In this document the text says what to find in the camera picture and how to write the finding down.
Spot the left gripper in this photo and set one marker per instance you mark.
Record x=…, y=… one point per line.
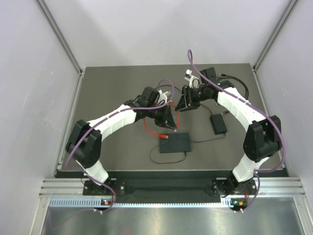
x=166, y=120

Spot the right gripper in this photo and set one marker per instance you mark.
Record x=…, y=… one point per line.
x=187, y=102

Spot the black network switch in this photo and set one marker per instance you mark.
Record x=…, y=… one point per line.
x=175, y=143

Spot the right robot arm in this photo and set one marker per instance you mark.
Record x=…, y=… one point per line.
x=261, y=140

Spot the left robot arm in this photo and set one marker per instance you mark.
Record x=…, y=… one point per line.
x=85, y=140

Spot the black power adapter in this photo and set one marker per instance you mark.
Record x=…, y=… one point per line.
x=218, y=124

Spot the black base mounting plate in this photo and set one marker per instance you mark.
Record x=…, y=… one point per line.
x=172, y=186

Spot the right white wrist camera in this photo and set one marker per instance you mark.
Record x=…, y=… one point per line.
x=194, y=82

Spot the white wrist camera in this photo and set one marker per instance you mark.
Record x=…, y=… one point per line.
x=164, y=96
x=194, y=82

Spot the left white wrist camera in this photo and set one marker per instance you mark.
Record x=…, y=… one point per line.
x=164, y=96

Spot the aluminium front rail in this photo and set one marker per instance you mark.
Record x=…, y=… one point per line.
x=69, y=193

